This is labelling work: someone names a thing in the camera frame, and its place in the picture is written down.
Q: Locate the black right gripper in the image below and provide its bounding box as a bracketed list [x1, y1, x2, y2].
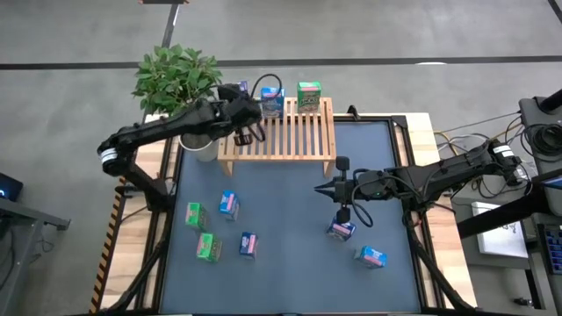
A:
[314, 156, 396, 224]

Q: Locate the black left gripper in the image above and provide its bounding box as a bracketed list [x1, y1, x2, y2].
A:
[213, 83, 263, 147]

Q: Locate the green Apple Jacks cereal box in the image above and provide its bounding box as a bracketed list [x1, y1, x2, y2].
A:
[296, 81, 323, 114]
[195, 232, 224, 263]
[184, 201, 211, 233]

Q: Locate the blue Rice Krispies cereal box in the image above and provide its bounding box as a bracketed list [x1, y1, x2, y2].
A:
[218, 189, 241, 222]
[353, 245, 389, 269]
[260, 86, 285, 119]

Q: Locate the slatted wooden shelf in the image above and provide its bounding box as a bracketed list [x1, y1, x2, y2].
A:
[217, 97, 338, 179]

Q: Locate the white plant pot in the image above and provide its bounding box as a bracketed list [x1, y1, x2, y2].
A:
[178, 131, 220, 163]

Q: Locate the green leafy plant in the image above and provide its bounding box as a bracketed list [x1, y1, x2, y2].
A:
[131, 43, 224, 116]

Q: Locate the white flat box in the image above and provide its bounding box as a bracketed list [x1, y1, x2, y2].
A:
[471, 200, 530, 259]

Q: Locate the black diagonal stand bar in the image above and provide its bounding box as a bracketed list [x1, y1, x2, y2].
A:
[456, 169, 562, 241]

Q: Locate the yellow black hazard tape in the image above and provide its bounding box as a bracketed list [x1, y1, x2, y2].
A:
[89, 175, 128, 315]

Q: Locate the grey equipment stand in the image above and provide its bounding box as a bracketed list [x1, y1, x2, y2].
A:
[517, 90, 562, 176]

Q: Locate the keyboard with blue keys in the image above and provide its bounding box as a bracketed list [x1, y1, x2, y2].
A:
[537, 222, 562, 276]

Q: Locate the black device with blue light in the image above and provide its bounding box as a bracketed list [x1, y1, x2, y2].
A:
[0, 172, 25, 202]

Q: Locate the grey metal desk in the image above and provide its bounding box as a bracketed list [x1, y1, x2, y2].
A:
[0, 197, 71, 316]

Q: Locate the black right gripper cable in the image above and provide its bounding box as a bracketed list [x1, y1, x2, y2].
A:
[350, 169, 374, 228]

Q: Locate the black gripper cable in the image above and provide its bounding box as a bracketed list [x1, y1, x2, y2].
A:
[350, 169, 374, 228]
[249, 73, 284, 104]

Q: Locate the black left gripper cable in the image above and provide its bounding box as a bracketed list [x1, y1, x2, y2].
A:
[249, 73, 284, 104]

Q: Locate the small black bracket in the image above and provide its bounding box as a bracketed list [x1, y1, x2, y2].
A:
[344, 104, 364, 122]

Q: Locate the black metal table frame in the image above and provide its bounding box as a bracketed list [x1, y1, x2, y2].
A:
[90, 112, 479, 316]

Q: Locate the black coiled cable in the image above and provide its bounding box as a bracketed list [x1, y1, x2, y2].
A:
[524, 124, 562, 157]

